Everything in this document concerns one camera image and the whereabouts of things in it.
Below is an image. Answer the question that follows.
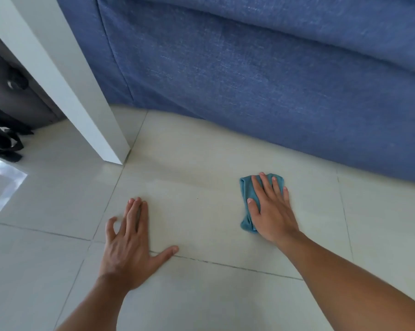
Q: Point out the person's left hand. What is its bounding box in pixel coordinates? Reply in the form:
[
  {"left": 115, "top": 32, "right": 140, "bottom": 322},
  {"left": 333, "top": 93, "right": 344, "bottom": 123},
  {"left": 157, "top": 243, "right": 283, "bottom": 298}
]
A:
[{"left": 99, "top": 197, "right": 179, "bottom": 291}]

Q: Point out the person's right hand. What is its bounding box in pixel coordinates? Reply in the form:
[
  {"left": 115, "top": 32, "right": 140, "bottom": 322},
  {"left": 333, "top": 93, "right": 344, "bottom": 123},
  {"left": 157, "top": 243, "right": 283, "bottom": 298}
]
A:
[{"left": 247, "top": 172, "right": 301, "bottom": 245}]

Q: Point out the teal cleaning cloth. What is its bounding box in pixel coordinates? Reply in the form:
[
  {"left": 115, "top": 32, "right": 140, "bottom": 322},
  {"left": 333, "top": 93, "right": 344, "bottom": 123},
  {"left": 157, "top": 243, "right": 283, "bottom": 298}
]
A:
[{"left": 239, "top": 174, "right": 285, "bottom": 234}]

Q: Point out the person's left forearm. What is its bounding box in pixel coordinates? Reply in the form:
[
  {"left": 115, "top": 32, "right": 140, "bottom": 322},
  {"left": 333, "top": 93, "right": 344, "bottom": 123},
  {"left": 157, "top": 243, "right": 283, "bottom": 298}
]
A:
[{"left": 56, "top": 274, "right": 131, "bottom": 331}]

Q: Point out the person's right forearm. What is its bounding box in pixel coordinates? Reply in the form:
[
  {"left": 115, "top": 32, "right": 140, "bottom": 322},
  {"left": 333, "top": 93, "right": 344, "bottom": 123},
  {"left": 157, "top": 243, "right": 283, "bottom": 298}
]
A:
[{"left": 276, "top": 231, "right": 415, "bottom": 331}]

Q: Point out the blue fabric sofa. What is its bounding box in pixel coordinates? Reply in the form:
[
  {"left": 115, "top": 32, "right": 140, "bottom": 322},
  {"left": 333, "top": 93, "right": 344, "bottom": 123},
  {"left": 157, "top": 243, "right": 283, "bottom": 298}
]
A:
[{"left": 55, "top": 0, "right": 415, "bottom": 186}]

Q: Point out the black bag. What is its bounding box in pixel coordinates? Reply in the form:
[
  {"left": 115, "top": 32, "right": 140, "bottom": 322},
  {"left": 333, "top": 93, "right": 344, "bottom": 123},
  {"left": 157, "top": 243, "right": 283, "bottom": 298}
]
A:
[{"left": 0, "top": 100, "right": 34, "bottom": 163}]

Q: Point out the white table leg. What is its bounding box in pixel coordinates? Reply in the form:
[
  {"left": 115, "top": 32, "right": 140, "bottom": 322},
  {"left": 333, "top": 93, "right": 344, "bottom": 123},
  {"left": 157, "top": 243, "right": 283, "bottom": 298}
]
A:
[{"left": 0, "top": 0, "right": 131, "bottom": 165}]

